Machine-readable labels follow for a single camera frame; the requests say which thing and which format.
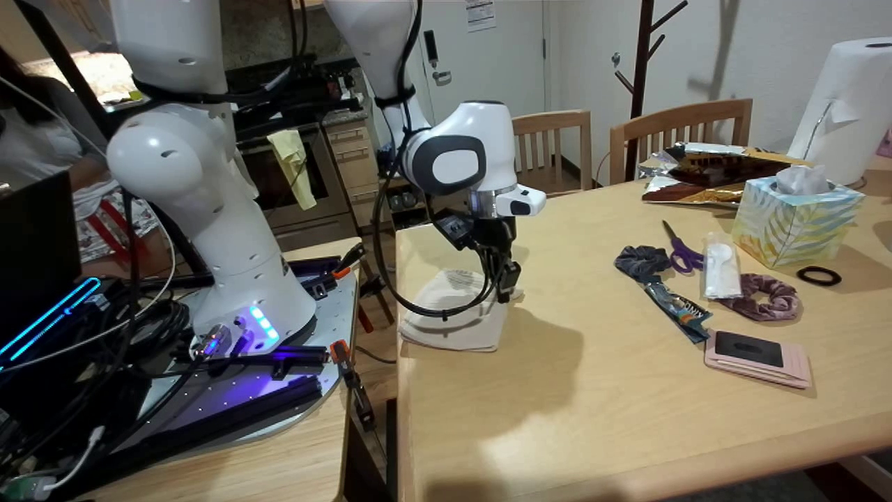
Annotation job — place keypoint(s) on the black shelf unit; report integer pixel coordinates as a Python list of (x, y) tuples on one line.
[(307, 85)]

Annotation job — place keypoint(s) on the hanging yellow cloth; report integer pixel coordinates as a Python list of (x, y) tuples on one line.
[(296, 169)]

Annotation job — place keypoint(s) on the dark coat rack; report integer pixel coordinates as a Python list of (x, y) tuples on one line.
[(645, 73)]

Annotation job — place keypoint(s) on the wooden slat back chair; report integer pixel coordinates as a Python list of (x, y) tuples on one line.
[(553, 148), (691, 126)]

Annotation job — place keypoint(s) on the black computer monitor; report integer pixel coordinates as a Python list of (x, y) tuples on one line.
[(38, 253)]

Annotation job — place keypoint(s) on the beige striped cloth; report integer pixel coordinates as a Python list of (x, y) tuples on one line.
[(454, 324)]

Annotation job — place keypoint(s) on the KIND snack bar wrapper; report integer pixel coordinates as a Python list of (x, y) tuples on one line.
[(683, 310)]

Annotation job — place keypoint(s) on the white electric water boiler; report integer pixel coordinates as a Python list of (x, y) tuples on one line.
[(852, 102)]

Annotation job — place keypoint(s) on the silver foil wrapper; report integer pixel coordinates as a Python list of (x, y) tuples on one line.
[(663, 191)]

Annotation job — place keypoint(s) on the blue lit black device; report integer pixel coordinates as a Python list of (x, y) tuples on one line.
[(52, 321)]

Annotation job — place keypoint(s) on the striped tissue box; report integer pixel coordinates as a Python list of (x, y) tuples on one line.
[(794, 219)]

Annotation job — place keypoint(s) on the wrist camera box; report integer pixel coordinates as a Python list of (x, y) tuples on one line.
[(520, 200)]

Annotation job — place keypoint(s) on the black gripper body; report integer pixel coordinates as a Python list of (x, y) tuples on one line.
[(484, 232)]

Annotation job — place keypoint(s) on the pink framed small device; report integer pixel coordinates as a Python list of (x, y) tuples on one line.
[(757, 356)]

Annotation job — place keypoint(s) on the brown paper bag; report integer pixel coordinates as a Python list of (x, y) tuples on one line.
[(733, 169)]

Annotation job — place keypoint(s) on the seated dark haired person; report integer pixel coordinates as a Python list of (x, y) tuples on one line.
[(32, 129)]

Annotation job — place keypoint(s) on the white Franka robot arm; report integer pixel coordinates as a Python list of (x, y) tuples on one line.
[(198, 186)]

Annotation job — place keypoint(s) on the maroon patterned scrunchie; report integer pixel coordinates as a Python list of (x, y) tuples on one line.
[(767, 302)]

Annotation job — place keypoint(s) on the metal robot mounting plate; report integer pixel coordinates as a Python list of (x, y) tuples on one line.
[(279, 392)]

